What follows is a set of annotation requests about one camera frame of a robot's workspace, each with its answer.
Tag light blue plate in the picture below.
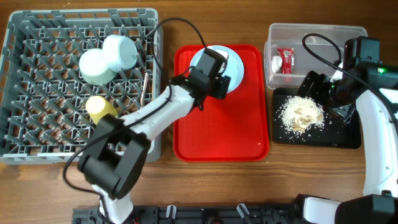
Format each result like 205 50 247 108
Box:
188 45 244 96

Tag rice food waste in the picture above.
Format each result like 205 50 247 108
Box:
276 96 325 135

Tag red sauce packet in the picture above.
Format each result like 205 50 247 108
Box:
277 48 294 74

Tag white napkin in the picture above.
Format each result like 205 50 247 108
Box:
271 55 283 73

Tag white plastic fork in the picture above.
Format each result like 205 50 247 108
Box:
140 73 149 108

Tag light blue bowl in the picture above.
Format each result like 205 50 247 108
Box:
102 34 137 72

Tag yellow plastic cup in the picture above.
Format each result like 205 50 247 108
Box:
85 96 118 124

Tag green bowl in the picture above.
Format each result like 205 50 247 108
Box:
78 49 116 85

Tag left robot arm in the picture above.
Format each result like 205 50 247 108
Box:
78 47 231 223

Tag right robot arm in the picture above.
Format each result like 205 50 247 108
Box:
295 35 397 223

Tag black waste tray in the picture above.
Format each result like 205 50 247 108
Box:
272 88 361 149

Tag grey dishwasher rack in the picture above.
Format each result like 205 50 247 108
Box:
1 8 163 165

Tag clear plastic bin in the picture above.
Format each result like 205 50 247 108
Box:
264 22 368 90

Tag red serving tray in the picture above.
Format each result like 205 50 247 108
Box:
174 45 269 162

